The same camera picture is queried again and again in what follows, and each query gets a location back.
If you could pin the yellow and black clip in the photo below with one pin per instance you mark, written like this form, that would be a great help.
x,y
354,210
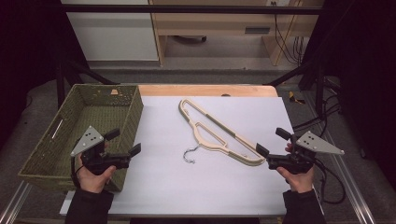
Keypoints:
x,y
292,97

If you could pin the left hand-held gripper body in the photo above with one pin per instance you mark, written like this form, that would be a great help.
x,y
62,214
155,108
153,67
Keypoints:
x,y
90,140

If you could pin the white table sheet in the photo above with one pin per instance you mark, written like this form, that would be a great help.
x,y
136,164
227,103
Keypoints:
x,y
162,186

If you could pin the black frame strut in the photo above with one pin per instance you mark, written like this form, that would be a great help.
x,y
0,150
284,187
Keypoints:
x,y
60,84
319,93

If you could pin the person's right hand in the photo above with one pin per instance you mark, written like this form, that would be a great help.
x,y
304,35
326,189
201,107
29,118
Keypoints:
x,y
300,182

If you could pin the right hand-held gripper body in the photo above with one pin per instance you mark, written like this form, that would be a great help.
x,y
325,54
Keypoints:
x,y
314,143

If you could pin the white cabinet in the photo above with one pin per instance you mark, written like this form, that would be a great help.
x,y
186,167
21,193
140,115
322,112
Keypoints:
x,y
115,37

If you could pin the dark curtain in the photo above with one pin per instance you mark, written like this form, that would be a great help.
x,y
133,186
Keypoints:
x,y
367,77
28,46

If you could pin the beige clothes hanger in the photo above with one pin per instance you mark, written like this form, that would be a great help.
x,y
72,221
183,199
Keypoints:
x,y
183,113
243,160
221,125

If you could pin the wooden desk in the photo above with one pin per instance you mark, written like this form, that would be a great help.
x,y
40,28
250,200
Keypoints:
x,y
218,21

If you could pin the aluminium rail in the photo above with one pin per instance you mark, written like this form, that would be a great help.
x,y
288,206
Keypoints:
x,y
351,186
15,202

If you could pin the black horizontal frame bar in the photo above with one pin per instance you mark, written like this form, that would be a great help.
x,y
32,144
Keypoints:
x,y
186,9

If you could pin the person's left hand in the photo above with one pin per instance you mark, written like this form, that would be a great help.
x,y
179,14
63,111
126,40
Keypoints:
x,y
93,182

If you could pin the green woven basket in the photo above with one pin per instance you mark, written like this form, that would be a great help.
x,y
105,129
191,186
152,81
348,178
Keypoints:
x,y
93,116

